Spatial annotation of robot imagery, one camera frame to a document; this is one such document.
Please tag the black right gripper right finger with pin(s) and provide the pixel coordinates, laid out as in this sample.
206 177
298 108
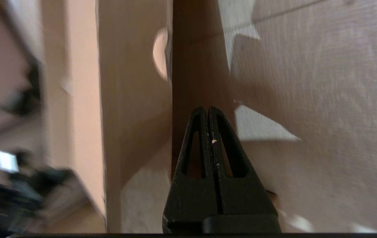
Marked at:
244 198

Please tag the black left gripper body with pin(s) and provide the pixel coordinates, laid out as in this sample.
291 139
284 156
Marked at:
26 191

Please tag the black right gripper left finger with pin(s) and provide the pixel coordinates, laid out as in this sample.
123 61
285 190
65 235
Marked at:
191 198

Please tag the brown cardboard shoe box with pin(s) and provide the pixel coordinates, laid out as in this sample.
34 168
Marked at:
135 99

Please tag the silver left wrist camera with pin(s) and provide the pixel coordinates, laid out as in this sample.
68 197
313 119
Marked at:
5 161

